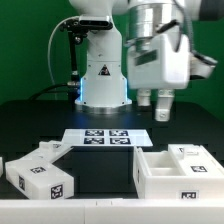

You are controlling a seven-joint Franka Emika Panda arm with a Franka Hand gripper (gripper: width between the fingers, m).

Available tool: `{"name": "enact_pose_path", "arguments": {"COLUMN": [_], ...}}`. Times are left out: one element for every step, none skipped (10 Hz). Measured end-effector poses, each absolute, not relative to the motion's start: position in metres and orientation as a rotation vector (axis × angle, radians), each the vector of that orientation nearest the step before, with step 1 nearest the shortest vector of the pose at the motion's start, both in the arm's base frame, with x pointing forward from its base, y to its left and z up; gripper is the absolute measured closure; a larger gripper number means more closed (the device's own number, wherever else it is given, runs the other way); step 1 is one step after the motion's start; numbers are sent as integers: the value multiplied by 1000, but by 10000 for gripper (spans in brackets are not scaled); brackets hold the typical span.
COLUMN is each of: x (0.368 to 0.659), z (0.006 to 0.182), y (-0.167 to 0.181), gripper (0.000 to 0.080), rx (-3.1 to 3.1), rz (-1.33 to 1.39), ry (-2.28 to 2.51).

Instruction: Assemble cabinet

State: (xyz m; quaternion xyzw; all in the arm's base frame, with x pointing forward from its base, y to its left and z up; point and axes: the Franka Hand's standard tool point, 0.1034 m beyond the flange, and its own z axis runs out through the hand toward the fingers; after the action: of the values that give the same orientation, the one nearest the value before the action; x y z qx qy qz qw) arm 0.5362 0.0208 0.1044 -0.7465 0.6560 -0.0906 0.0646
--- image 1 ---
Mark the white door panel with knob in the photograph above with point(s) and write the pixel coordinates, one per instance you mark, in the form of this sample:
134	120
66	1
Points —
195	161

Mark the white front rail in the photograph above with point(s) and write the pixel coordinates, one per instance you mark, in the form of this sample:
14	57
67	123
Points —
111	211

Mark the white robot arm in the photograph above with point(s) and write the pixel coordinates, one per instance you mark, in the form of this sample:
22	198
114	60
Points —
143	45

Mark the white marker base sheet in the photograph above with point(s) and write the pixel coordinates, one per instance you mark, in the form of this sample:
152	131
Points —
107	137

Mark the white left rail block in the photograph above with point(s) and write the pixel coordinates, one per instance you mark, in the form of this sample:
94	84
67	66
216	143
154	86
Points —
1	166

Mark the black camera on stand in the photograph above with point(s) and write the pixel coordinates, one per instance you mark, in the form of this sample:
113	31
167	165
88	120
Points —
77	29

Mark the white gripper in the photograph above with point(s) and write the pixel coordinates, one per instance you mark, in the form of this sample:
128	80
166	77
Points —
159	68

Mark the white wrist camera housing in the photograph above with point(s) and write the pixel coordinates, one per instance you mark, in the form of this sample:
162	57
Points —
201	66

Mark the white cabinet box part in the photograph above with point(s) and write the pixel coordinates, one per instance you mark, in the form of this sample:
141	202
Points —
39	179

